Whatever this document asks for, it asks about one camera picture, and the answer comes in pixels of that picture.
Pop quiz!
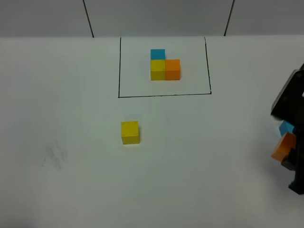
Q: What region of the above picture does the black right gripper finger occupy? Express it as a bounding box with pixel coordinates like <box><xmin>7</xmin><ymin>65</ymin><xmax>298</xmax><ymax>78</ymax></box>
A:
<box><xmin>281</xmin><ymin>133</ymin><xmax>304</xmax><ymax>195</ymax></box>

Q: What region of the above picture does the orange template block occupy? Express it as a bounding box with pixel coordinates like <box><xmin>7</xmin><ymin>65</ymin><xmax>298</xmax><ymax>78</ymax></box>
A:
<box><xmin>165</xmin><ymin>59</ymin><xmax>181</xmax><ymax>80</ymax></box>

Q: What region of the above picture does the yellow template block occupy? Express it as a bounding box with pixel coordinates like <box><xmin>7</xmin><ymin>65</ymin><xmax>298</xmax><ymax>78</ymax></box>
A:
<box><xmin>150</xmin><ymin>59</ymin><xmax>165</xmax><ymax>81</ymax></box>

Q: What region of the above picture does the blue template block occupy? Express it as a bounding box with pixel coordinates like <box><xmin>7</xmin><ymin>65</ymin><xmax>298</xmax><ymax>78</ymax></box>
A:
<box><xmin>150</xmin><ymin>49</ymin><xmax>166</xmax><ymax>60</ymax></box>

